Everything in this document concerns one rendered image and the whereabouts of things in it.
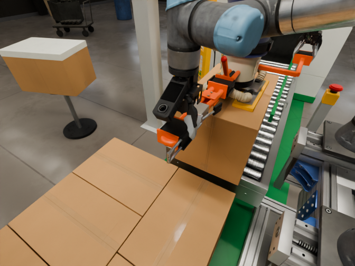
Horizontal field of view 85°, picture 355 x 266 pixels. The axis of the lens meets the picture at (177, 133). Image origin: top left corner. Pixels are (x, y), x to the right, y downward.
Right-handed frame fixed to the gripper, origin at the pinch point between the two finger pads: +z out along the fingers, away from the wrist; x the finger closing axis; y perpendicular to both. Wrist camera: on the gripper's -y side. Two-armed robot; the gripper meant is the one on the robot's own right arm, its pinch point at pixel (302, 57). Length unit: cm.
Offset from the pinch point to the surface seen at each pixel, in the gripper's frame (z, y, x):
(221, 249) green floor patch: 119, 69, -3
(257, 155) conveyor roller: 66, 17, -3
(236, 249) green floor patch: 120, 62, 7
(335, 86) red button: 16.4, -10.3, 22.6
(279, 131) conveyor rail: 61, -13, 5
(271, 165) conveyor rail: 60, 27, 7
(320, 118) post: 38.1, -8.6, 24.2
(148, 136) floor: 119, -1, -125
